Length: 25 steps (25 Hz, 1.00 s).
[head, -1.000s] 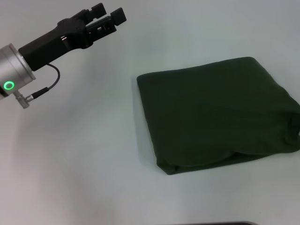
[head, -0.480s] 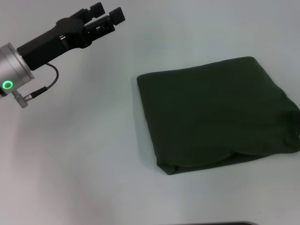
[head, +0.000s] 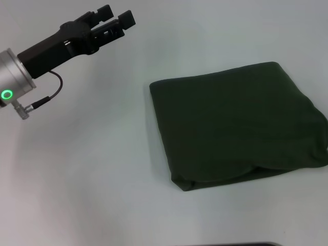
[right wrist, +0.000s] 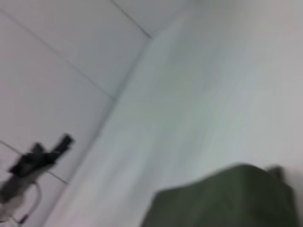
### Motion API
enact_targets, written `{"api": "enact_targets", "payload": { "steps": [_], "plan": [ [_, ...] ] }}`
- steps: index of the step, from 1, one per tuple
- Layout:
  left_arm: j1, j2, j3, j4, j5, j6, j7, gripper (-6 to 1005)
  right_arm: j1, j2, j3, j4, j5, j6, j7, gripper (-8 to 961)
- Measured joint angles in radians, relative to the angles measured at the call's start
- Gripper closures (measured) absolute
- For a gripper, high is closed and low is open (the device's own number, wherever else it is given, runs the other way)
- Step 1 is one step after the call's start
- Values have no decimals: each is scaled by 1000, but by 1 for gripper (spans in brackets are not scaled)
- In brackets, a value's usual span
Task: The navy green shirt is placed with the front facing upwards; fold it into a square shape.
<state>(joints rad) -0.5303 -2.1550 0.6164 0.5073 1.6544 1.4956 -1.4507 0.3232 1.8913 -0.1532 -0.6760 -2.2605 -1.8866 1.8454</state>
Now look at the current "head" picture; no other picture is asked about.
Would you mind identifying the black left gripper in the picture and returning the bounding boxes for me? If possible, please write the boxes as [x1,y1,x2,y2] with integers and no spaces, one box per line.
[16,4,136,79]

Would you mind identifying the dark green printed T-shirt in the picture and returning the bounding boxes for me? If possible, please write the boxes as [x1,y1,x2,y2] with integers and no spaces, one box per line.
[149,61,328,192]

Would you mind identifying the silver left cable connector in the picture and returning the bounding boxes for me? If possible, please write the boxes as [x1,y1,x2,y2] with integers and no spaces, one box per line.
[14,99,35,120]

